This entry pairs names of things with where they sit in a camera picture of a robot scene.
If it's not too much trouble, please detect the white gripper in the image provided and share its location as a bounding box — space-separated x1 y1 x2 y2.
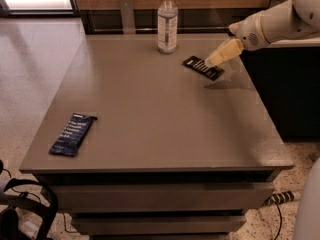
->
205 11 269 67

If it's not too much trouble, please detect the black chocolate rxbar wrapper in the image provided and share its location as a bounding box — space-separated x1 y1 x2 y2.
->
183 56 225 81

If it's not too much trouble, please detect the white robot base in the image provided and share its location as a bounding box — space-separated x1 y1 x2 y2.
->
293 158 320 240

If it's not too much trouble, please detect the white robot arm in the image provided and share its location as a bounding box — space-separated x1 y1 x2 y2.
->
205 0 320 67

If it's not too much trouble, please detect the blue blueberry rxbar wrapper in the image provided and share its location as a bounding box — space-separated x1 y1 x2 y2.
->
49 113 97 157

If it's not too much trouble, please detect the clear plastic water bottle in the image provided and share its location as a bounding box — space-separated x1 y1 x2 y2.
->
157 0 178 54

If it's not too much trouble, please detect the grey drawer cabinet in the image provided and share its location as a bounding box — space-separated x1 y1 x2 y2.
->
20 35 293 240

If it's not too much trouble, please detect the left metal wall bracket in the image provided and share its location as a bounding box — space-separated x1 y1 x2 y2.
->
119 0 136 34

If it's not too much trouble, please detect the striped cable plug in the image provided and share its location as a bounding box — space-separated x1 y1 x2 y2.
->
263 191 301 206

